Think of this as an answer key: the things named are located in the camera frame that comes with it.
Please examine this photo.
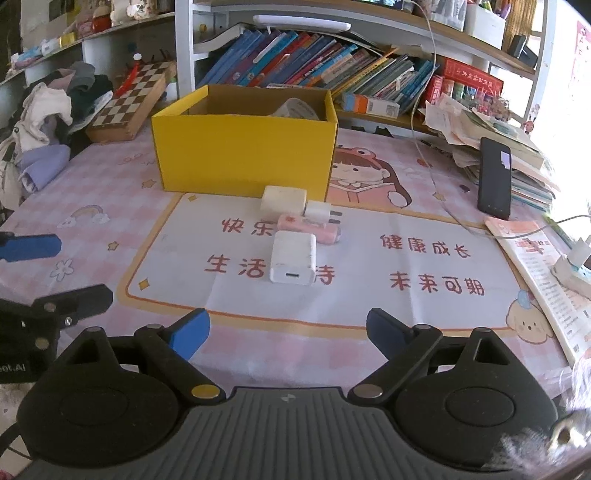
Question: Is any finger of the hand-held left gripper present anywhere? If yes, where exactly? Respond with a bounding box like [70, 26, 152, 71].
[0, 233, 62, 264]
[0, 284, 114, 330]

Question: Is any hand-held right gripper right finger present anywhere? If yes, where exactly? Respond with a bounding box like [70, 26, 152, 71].
[347, 308, 526, 401]

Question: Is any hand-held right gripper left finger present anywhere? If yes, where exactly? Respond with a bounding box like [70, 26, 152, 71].
[48, 308, 229, 402]

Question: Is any large white charger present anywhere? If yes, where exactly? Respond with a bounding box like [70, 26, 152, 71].
[270, 231, 317, 285]

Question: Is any pink small case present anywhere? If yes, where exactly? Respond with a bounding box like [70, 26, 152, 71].
[276, 213, 343, 244]

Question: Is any small white plug charger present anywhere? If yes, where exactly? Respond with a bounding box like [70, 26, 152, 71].
[302, 200, 343, 227]

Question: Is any cream rectangular block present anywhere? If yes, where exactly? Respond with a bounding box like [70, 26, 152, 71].
[260, 185, 308, 221]

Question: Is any yellow cardboard box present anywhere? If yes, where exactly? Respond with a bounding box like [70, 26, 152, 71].
[151, 84, 340, 201]

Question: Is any clear tape roll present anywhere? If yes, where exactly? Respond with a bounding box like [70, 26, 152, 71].
[272, 98, 329, 121]

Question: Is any purple garment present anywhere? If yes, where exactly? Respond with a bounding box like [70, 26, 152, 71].
[18, 144, 71, 193]

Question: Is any pink checked tablecloth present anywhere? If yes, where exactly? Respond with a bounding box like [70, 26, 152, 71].
[0, 127, 591, 416]

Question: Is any cream garment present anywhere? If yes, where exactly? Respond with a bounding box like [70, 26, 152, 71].
[0, 83, 75, 208]

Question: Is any dark grey garment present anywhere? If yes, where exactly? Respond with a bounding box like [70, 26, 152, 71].
[51, 61, 114, 148]

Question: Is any orange and white booklet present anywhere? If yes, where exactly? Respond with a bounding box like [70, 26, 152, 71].
[484, 218, 591, 367]

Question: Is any wooden chessboard box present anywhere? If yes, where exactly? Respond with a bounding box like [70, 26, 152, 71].
[85, 61, 169, 143]

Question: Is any black smartphone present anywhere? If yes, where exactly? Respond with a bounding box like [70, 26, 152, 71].
[477, 137, 512, 221]

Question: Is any white power strip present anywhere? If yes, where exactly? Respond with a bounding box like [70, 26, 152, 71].
[553, 254, 591, 283]

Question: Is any stack of papers and books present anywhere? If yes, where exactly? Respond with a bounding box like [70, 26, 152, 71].
[422, 92, 561, 213]

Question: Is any orange and white carton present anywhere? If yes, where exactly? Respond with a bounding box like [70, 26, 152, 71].
[342, 92, 400, 120]

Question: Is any white bookshelf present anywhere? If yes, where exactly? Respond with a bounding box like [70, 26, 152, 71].
[0, 0, 550, 139]

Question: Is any red box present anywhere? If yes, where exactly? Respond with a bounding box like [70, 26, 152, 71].
[436, 58, 504, 100]

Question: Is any row of leaning books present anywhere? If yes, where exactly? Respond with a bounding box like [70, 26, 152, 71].
[196, 28, 439, 116]

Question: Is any white flat lamp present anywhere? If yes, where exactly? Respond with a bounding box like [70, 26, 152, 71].
[253, 15, 352, 34]

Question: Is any white pen holder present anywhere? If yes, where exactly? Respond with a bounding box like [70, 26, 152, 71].
[464, 2, 504, 51]

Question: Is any white cable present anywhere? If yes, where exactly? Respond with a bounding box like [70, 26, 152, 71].
[409, 0, 497, 238]

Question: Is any pink wall poster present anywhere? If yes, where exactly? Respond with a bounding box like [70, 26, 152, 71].
[573, 21, 591, 100]

